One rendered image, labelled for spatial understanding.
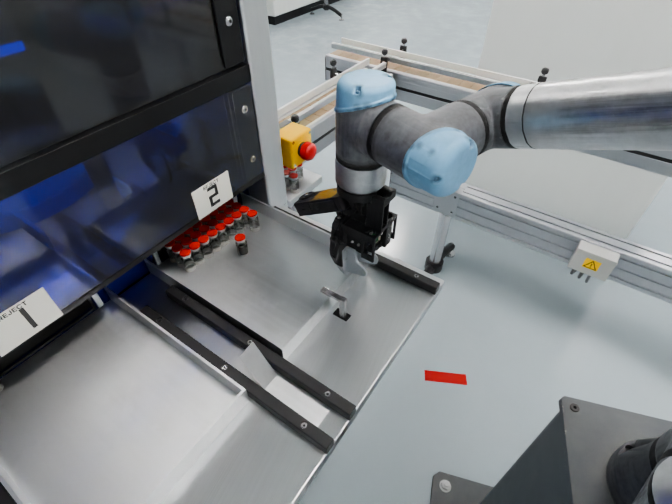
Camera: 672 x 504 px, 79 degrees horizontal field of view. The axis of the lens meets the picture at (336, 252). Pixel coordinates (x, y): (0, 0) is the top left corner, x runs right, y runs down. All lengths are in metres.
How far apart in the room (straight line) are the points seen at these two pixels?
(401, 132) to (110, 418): 0.56
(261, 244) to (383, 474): 0.95
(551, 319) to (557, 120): 1.59
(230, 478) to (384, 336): 0.31
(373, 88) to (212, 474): 0.53
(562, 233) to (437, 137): 1.15
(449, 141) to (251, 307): 0.46
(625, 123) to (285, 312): 0.55
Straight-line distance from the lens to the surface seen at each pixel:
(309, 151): 0.91
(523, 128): 0.53
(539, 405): 1.79
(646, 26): 1.92
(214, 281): 0.81
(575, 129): 0.51
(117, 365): 0.76
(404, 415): 1.62
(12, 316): 0.68
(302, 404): 0.65
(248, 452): 0.64
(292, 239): 0.87
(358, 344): 0.70
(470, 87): 1.46
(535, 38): 1.98
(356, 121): 0.53
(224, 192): 0.80
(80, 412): 0.74
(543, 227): 1.59
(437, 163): 0.46
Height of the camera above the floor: 1.47
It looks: 45 degrees down
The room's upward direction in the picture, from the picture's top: straight up
